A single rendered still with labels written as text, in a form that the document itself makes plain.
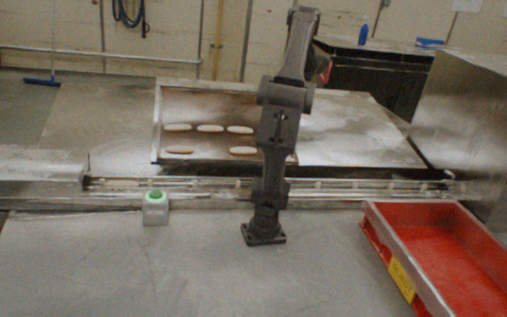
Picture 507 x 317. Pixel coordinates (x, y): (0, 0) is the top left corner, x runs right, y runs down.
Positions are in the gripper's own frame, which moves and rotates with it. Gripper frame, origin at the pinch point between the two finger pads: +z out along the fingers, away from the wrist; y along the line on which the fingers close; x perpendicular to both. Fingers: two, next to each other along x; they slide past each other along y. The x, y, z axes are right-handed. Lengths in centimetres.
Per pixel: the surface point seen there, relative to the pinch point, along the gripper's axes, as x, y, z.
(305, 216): 2.7, 27.6, 27.8
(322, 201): 4.6, 20.2, 28.6
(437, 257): 39, 19, 42
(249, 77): -252, -192, 160
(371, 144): 0, -22, 46
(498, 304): 56, 26, 42
